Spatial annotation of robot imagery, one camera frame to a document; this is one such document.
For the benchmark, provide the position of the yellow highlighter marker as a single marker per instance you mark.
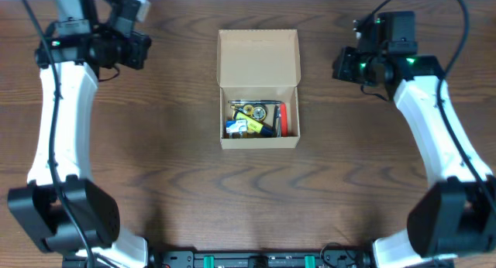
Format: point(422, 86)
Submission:
point(254, 125)

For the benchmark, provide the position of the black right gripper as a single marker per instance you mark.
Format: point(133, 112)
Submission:
point(345, 65)

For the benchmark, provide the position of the brown cardboard box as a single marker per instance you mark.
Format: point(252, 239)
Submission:
point(258, 64)

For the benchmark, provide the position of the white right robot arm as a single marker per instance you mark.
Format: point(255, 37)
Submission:
point(455, 217)

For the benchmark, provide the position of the black pen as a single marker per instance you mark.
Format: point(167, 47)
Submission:
point(261, 102)

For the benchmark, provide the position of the red black stapler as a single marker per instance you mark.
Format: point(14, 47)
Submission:
point(280, 124)

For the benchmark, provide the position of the correction tape dispenser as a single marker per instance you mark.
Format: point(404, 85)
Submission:
point(255, 111)

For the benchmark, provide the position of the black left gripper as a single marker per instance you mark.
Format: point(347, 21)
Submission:
point(136, 49)

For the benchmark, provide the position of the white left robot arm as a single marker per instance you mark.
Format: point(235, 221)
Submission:
point(61, 208)

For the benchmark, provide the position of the blue white staples box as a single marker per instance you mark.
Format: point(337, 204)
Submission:
point(236, 126)

